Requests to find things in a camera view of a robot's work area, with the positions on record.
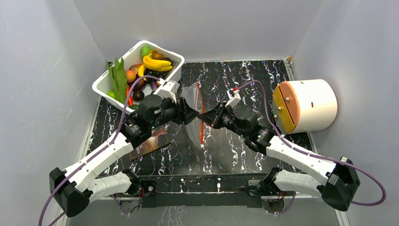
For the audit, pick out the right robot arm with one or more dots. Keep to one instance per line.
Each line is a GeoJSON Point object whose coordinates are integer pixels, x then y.
{"type": "Point", "coordinates": [335, 183]}

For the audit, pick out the yellow banana bunch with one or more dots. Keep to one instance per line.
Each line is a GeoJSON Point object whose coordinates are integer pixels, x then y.
{"type": "Point", "coordinates": [154, 61]}

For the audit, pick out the round cylinder with coloured lid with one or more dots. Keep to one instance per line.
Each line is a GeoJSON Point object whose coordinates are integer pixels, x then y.
{"type": "Point", "coordinates": [303, 106]}

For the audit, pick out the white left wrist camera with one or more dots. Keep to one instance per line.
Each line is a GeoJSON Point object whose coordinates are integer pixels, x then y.
{"type": "Point", "coordinates": [167, 89]}

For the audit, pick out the green round fruit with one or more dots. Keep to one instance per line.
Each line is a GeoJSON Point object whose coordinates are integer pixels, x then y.
{"type": "Point", "coordinates": [145, 50]}

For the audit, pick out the black base bar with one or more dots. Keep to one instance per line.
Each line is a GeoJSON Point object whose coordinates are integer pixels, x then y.
{"type": "Point", "coordinates": [203, 190]}

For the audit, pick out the dark grape bunch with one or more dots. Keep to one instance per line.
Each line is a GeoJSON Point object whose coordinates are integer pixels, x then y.
{"type": "Point", "coordinates": [154, 73]}

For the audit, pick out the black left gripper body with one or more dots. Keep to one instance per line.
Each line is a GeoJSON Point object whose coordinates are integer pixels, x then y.
{"type": "Point", "coordinates": [171, 111]}

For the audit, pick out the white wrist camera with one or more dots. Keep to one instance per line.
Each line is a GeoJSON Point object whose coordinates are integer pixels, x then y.
{"type": "Point", "coordinates": [234, 97]}
{"type": "Point", "coordinates": [167, 89]}

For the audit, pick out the red carrot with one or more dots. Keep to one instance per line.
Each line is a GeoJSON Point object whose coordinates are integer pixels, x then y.
{"type": "Point", "coordinates": [130, 99]}

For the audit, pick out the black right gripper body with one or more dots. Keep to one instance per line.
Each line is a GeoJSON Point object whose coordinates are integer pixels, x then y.
{"type": "Point", "coordinates": [218, 116]}

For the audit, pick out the white plastic bin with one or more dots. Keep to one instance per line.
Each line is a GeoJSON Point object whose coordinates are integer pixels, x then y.
{"type": "Point", "coordinates": [132, 61]}

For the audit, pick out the dark plum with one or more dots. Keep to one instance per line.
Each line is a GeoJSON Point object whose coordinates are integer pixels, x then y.
{"type": "Point", "coordinates": [140, 85]}

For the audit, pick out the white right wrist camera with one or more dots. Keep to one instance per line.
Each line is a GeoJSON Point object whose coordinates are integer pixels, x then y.
{"type": "Point", "coordinates": [234, 97]}

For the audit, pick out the dark brown round fruit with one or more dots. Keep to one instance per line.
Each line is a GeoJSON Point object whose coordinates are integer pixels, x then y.
{"type": "Point", "coordinates": [138, 95]}

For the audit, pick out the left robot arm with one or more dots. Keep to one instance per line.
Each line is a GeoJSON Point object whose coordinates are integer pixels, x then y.
{"type": "Point", "coordinates": [75, 187]}

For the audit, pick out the green leafy vegetable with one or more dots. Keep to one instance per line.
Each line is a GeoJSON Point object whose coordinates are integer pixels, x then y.
{"type": "Point", "coordinates": [118, 78]}

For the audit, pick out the dark book with orange cover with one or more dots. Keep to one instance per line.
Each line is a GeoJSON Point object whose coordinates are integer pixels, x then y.
{"type": "Point", "coordinates": [158, 140]}

